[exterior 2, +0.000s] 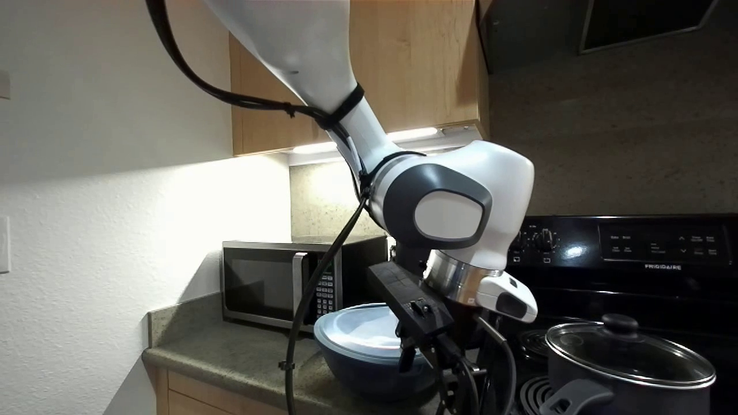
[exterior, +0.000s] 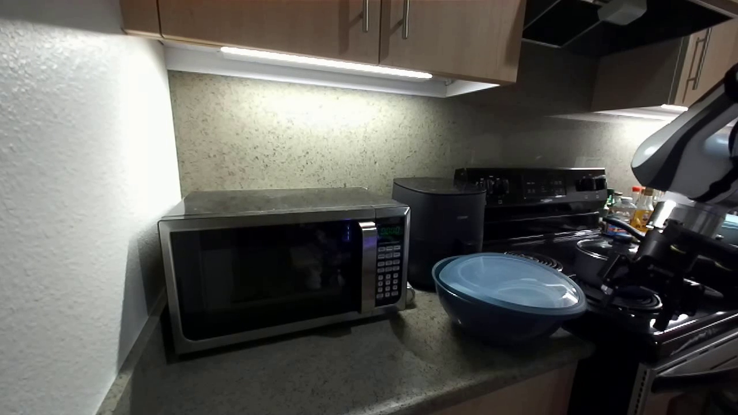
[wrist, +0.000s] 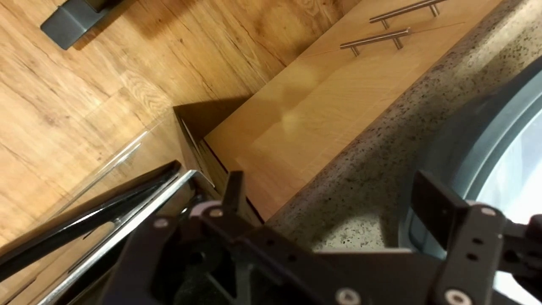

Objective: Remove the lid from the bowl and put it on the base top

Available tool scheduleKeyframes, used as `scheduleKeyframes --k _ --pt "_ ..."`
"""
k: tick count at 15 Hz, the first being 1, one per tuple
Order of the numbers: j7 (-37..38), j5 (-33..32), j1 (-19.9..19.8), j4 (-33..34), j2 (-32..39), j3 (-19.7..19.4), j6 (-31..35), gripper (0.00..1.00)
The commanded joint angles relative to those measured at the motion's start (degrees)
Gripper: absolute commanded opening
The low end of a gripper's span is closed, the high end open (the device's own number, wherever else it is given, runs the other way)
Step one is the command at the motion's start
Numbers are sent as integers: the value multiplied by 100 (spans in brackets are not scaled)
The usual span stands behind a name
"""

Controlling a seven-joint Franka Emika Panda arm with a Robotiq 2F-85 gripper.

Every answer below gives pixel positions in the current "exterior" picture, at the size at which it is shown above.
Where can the black range hood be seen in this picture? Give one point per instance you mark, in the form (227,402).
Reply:
(615,24)

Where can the yellow oil bottle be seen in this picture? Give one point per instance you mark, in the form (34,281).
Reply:
(639,211)

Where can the stainless black microwave oven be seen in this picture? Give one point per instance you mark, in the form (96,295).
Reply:
(278,267)

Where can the narrow wooden wall cabinet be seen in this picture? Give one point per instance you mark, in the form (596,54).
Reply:
(653,71)

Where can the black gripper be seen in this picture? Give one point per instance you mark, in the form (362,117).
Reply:
(692,238)

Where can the black air fryer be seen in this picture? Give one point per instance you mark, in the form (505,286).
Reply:
(442,227)

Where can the black electric stove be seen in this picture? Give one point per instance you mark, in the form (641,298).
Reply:
(538,204)

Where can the dark blue bowl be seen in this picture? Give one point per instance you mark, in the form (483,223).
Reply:
(492,320)

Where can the clear plastic bottle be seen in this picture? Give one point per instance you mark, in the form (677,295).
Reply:
(622,207)

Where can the short under-cabinet light strip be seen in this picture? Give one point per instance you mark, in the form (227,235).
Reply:
(641,111)

